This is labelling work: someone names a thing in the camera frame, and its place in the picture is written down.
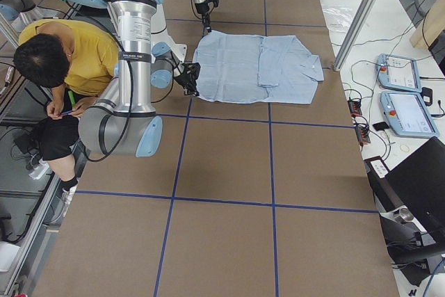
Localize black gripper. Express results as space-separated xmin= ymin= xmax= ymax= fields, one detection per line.
xmin=174 ymin=63 xmax=201 ymax=97
xmin=195 ymin=0 xmax=219 ymax=33

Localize light blue striped shirt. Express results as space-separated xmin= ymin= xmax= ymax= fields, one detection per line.
xmin=193 ymin=31 xmax=324 ymax=104

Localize person in yellow shirt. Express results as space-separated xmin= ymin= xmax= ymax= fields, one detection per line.
xmin=13 ymin=19 xmax=118 ymax=206

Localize clear plastic bag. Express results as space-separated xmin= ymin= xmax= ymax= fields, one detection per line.
xmin=322 ymin=6 xmax=355 ymax=33

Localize upper blue teach pendant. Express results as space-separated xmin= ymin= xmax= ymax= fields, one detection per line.
xmin=377 ymin=54 xmax=422 ymax=93

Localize blue teach pendant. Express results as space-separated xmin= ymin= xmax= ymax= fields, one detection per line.
xmin=380 ymin=90 xmax=440 ymax=138
xmin=377 ymin=54 xmax=422 ymax=93

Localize lower blue teach pendant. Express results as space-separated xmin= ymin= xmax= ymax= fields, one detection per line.
xmin=380 ymin=90 xmax=440 ymax=138

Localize black laptop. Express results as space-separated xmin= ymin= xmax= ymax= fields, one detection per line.
xmin=364 ymin=137 xmax=444 ymax=241

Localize aluminium frame post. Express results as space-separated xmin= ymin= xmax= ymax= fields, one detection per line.
xmin=332 ymin=0 xmax=376 ymax=71

